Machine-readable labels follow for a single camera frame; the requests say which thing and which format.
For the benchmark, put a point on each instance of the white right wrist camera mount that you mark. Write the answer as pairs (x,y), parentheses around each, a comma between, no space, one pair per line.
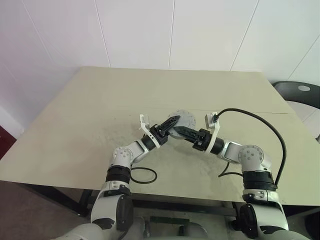
(214,132)

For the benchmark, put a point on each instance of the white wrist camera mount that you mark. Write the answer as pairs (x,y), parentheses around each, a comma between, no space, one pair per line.
(153,137)
(214,132)

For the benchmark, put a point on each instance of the dark green flat board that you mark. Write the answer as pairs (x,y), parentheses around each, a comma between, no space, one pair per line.
(170,220)

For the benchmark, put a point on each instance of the black chair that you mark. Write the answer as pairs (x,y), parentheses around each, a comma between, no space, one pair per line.
(287,91)

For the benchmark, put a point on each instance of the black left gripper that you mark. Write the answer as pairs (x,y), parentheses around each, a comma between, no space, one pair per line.
(158,135)

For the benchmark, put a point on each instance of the silver robot torso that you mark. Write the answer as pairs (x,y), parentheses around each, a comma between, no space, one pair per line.
(195,231)

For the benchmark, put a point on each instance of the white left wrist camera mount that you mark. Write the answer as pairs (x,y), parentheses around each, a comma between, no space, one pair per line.
(153,137)

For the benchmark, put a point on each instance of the dark red cabinet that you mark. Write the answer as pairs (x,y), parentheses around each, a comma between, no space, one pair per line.
(7,142)

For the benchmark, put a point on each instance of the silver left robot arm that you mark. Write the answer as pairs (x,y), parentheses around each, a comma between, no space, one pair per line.
(122,155)

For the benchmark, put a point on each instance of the black table frame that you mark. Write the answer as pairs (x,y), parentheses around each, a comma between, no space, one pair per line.
(175,206)

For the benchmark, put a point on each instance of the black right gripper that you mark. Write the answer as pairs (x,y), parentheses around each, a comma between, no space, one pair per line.
(202,140)

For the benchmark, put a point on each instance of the grey round motor lid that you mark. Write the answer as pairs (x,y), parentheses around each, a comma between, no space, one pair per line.
(186,119)

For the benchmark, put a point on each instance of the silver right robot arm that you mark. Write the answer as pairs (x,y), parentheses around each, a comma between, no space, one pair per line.
(250,156)

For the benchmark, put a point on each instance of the grey round motor housing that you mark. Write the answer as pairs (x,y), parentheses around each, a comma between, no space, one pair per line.
(175,136)

